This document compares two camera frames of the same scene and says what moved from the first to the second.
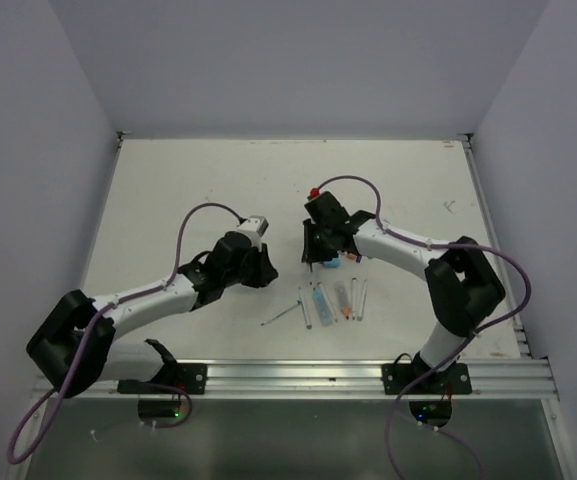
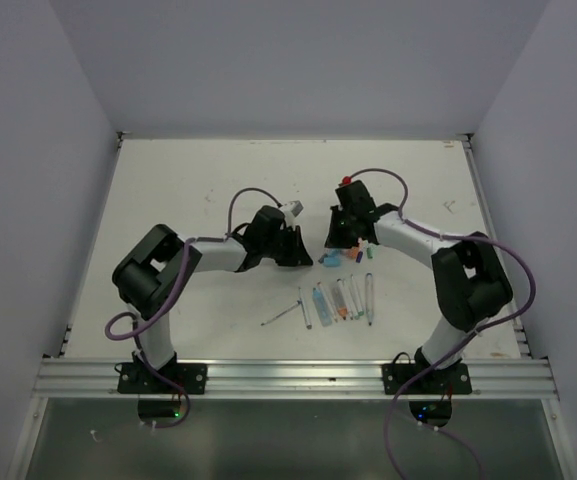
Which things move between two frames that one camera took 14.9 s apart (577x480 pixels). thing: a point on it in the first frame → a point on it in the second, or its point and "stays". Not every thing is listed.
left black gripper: [264, 270] → [298, 254]
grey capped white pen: [281, 313] stays
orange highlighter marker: [343, 298] stays
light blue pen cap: [334, 263] stays
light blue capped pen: [300, 301] stays
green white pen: [360, 315] → [347, 300]
